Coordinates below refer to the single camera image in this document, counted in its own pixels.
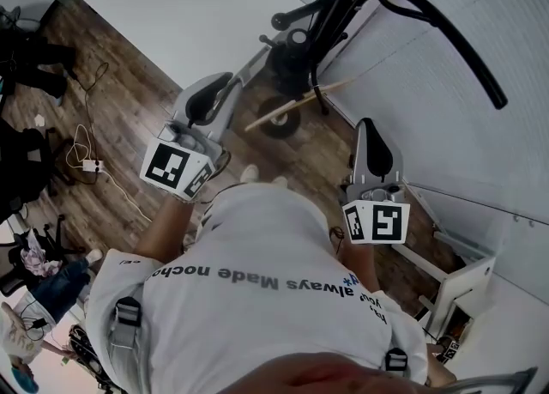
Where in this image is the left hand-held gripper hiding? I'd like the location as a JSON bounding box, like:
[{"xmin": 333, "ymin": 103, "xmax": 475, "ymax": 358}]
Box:
[{"xmin": 140, "ymin": 72, "xmax": 247, "ymax": 203}]

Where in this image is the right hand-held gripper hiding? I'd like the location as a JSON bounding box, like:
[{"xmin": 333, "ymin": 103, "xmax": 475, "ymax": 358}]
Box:
[{"xmin": 340, "ymin": 117, "xmax": 412, "ymax": 246}]

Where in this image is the black metal coat rack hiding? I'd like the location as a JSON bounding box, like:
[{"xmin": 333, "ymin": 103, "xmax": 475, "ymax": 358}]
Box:
[{"xmin": 258, "ymin": 0, "xmax": 510, "ymax": 141}]

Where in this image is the person's left forearm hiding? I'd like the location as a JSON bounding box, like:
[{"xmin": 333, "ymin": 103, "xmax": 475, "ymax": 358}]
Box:
[{"xmin": 134, "ymin": 194, "xmax": 196, "ymax": 265}]

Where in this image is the person's right forearm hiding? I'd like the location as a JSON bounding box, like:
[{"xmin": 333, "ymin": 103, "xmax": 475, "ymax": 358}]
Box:
[{"xmin": 342, "ymin": 241, "xmax": 382, "ymax": 300}]

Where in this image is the wooden stick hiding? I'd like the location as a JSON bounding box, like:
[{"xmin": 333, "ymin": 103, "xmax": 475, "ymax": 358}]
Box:
[{"xmin": 244, "ymin": 77, "xmax": 358, "ymax": 133}]

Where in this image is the white desk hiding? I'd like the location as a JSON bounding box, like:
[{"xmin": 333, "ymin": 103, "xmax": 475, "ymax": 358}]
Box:
[
  {"xmin": 81, "ymin": 0, "xmax": 312, "ymax": 91},
  {"xmin": 392, "ymin": 228, "xmax": 499, "ymax": 344}
]

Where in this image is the black office chair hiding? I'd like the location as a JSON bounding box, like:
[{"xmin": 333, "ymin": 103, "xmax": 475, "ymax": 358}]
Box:
[
  {"xmin": 0, "ymin": 124, "xmax": 75, "ymax": 214},
  {"xmin": 0, "ymin": 5, "xmax": 79, "ymax": 102},
  {"xmin": 0, "ymin": 213, "xmax": 87, "ymax": 295}
]

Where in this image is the person's white printed shirt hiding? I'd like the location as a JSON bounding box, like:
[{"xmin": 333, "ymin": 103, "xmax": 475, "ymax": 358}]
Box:
[{"xmin": 85, "ymin": 181, "xmax": 430, "ymax": 394}]

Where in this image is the person's face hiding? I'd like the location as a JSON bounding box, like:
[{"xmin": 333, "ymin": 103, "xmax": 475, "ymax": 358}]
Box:
[{"xmin": 256, "ymin": 351, "xmax": 430, "ymax": 394}]

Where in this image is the pink patterned cloth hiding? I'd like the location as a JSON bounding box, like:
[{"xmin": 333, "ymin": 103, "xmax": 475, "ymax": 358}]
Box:
[{"xmin": 18, "ymin": 227, "xmax": 63, "ymax": 278}]

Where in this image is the black electronic device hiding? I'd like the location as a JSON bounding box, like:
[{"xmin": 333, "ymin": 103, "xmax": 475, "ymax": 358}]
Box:
[{"xmin": 67, "ymin": 322, "xmax": 115, "ymax": 390}]

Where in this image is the long white cable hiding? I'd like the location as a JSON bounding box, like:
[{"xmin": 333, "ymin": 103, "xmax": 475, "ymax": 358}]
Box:
[{"xmin": 100, "ymin": 167, "xmax": 154, "ymax": 223}]

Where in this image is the thin black cable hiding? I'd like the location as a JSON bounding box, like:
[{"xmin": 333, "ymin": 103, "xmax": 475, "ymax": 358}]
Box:
[{"xmin": 82, "ymin": 61, "xmax": 111, "ymax": 162}]

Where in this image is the grey harness strap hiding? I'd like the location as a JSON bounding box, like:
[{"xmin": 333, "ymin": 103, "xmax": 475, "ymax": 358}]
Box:
[
  {"xmin": 108, "ymin": 295, "xmax": 145, "ymax": 385},
  {"xmin": 383, "ymin": 346, "xmax": 409, "ymax": 373}
]

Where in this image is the grey headset frame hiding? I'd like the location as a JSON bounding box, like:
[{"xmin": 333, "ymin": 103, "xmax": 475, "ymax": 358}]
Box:
[{"xmin": 445, "ymin": 366, "xmax": 540, "ymax": 394}]

